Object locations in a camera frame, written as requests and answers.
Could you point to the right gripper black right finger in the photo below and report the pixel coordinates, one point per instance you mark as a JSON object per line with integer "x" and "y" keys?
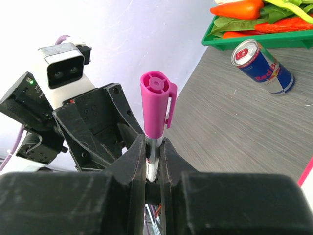
{"x": 203, "y": 203}

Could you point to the orange carrot toy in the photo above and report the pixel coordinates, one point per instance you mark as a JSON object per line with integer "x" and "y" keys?
{"x": 239, "y": 9}

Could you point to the blue silver energy drink can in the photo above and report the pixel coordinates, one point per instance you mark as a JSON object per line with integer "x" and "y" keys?
{"x": 262, "y": 67}

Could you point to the white marker with pink cap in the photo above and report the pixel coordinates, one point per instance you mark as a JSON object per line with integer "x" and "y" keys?
{"x": 158, "y": 100}

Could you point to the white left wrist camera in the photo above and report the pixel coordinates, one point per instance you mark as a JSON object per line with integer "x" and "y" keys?
{"x": 64, "y": 63}

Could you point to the pink framed whiteboard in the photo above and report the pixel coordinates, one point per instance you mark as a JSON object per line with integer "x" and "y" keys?
{"x": 306, "y": 179}

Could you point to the red chili pepper toy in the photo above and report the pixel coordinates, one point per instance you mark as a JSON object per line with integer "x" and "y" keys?
{"x": 285, "y": 25}

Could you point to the green plastic tray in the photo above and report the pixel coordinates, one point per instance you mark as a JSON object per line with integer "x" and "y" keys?
{"x": 300, "y": 39}

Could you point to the green leaf vegetable toy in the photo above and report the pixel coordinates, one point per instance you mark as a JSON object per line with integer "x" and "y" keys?
{"x": 269, "y": 13}

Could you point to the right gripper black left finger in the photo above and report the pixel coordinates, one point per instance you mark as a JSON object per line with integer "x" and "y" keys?
{"x": 109, "y": 202}

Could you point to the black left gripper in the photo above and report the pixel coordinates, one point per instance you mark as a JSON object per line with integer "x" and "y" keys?
{"x": 97, "y": 126}

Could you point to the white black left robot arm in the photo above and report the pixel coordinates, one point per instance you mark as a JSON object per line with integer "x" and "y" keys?
{"x": 28, "y": 104}

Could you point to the green onion toy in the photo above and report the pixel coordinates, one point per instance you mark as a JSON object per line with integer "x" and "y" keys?
{"x": 293, "y": 7}

